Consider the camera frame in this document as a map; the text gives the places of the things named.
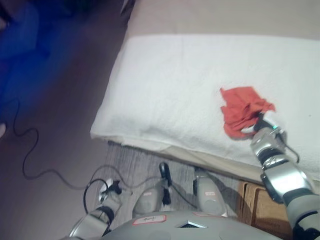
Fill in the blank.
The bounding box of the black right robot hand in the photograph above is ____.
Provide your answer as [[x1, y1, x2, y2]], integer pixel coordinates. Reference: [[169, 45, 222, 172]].
[[252, 112, 278, 134]]

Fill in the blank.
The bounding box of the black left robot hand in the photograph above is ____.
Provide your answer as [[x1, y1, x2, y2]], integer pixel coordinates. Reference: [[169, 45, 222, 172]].
[[99, 177, 123, 202]]

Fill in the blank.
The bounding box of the red cloth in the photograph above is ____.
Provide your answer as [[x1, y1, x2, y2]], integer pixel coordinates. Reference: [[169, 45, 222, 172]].
[[219, 86, 277, 140]]

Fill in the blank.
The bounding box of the brown wicker basket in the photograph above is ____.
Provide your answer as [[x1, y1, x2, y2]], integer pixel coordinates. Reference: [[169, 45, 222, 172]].
[[237, 181, 294, 235]]

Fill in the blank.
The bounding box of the white textured bed runner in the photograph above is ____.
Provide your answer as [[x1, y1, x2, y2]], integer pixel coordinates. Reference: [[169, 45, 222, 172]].
[[90, 33, 320, 177]]

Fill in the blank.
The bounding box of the silver left robot leg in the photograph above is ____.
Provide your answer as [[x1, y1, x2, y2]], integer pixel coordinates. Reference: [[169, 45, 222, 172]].
[[132, 161, 174, 219]]

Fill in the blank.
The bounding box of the silver robot leg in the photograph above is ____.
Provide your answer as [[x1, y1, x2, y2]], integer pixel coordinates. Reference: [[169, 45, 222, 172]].
[[132, 161, 174, 219], [192, 168, 229, 216]]

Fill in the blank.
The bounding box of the grey rug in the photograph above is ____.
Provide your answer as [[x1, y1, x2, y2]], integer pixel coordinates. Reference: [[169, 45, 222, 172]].
[[104, 141, 251, 226]]

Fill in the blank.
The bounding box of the grey robot torso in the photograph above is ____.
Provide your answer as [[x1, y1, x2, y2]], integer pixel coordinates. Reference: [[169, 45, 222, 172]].
[[99, 209, 296, 240]]

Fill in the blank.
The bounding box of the silver right robot leg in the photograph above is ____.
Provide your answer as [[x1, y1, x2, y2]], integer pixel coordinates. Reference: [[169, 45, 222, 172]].
[[192, 168, 229, 216]]

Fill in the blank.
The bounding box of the thin grey cable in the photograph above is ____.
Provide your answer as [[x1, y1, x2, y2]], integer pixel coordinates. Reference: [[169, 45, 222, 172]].
[[91, 164, 199, 209]]

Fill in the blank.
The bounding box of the black floor cable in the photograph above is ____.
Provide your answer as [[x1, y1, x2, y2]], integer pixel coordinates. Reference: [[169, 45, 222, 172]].
[[12, 99, 87, 190]]

